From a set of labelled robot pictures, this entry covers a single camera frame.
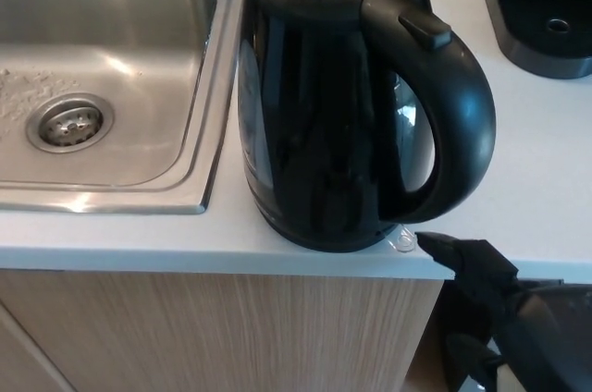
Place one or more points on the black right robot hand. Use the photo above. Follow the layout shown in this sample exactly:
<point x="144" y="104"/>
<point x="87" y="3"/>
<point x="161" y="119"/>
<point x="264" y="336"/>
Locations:
<point x="490" y="285"/>

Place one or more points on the black electric kettle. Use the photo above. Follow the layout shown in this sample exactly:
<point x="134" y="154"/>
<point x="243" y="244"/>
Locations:
<point x="324" y="110"/>

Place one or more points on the wood cabinet door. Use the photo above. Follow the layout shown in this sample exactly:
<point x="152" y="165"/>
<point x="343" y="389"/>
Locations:
<point x="231" y="332"/>
<point x="28" y="350"/>

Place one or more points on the stainless steel sink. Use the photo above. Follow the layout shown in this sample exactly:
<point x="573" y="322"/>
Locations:
<point x="115" y="87"/>

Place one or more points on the metal sink drain strainer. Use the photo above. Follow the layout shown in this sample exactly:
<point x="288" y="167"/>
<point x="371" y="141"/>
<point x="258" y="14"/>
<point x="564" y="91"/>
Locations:
<point x="69" y="126"/>

